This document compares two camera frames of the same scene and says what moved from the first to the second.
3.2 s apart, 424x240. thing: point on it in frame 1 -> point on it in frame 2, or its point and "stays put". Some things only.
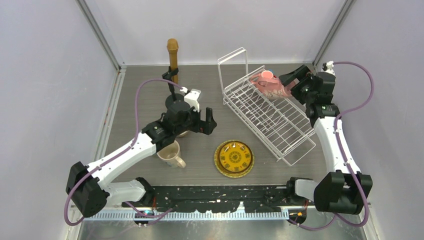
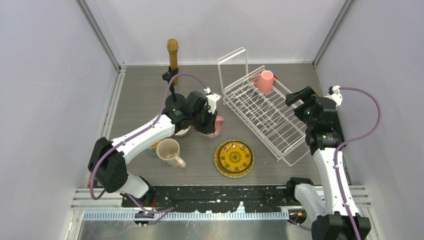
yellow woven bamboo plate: [234, 158] stays put
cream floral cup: [170, 155] stays put
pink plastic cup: [265, 76] stays put
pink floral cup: [272, 89] -> [218, 123]
